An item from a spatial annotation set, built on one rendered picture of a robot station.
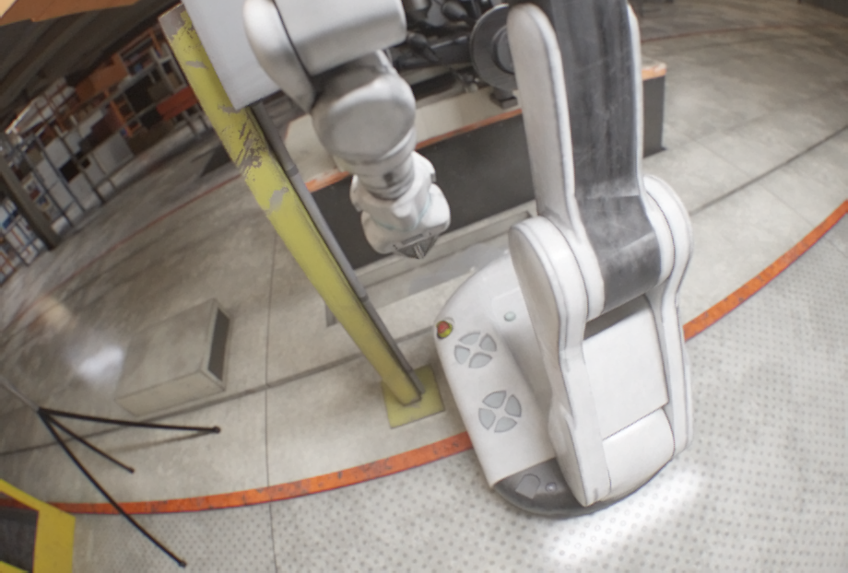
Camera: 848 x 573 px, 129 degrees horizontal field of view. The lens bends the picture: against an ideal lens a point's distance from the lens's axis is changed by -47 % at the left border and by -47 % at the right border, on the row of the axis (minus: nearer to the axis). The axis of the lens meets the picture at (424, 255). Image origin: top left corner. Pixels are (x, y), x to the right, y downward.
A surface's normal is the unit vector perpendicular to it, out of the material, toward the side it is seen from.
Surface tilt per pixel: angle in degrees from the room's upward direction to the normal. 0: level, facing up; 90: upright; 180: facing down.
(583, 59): 88
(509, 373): 37
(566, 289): 60
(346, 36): 117
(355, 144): 124
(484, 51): 90
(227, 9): 90
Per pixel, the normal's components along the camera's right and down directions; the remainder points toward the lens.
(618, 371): 0.02, 0.04
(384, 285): -0.27, -0.70
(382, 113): 0.37, 0.85
